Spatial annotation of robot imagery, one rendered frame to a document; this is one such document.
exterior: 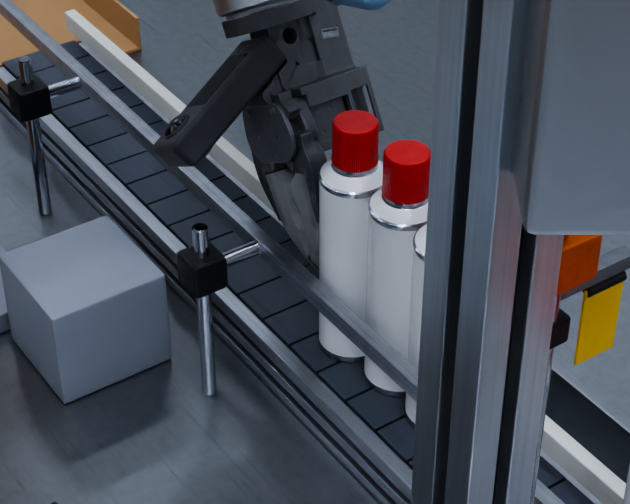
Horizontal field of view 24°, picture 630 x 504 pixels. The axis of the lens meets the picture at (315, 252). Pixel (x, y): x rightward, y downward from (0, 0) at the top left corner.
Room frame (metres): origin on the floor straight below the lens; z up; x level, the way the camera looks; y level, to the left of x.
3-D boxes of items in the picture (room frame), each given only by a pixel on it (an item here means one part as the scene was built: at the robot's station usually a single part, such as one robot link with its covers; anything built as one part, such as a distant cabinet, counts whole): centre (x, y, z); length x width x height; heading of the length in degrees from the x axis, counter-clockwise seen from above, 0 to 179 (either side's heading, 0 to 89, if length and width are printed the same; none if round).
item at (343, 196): (0.87, -0.03, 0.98); 0.05 x 0.05 x 0.20
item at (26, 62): (1.13, 0.24, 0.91); 0.07 x 0.03 x 0.17; 124
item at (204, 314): (0.88, 0.07, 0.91); 0.07 x 0.03 x 0.17; 124
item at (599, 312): (0.64, -0.16, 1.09); 0.03 x 0.01 x 0.06; 124
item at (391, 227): (0.83, -0.06, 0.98); 0.05 x 0.05 x 0.20
